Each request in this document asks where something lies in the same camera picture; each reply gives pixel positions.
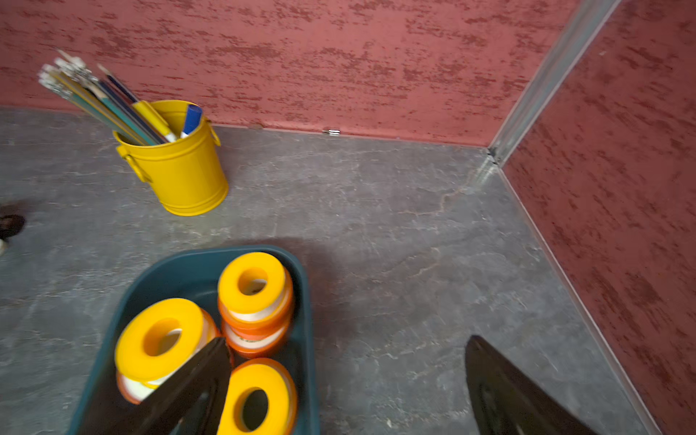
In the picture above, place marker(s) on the pens in cup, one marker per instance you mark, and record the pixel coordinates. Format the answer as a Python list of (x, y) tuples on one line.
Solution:
[(109, 100)]

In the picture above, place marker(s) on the yellow tape roll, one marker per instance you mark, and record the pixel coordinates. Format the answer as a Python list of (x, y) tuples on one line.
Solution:
[(160, 340), (252, 283), (261, 399)]

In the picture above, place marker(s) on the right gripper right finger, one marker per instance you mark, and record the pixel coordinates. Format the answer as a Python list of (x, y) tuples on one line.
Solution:
[(505, 401)]

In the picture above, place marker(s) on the right corner aluminium post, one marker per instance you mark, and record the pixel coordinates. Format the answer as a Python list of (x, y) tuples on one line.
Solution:
[(578, 34)]

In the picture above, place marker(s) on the yellow pen cup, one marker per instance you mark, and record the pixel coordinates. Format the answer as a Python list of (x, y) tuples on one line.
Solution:
[(185, 175)]

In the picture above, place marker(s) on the teal storage box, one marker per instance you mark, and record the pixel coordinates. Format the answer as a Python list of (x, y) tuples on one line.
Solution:
[(194, 275)]

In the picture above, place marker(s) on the yellow tape roll bottom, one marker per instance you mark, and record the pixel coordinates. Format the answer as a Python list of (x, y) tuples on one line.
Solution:
[(160, 340)]

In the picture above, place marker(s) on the orange tape roll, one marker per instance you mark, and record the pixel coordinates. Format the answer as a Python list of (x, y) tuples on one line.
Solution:
[(135, 392), (260, 338)]

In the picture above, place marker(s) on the orange tape roll bottom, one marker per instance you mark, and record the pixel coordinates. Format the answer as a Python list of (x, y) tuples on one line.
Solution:
[(135, 392)]

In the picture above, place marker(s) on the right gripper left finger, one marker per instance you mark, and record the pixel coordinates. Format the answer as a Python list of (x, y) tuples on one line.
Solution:
[(189, 402)]

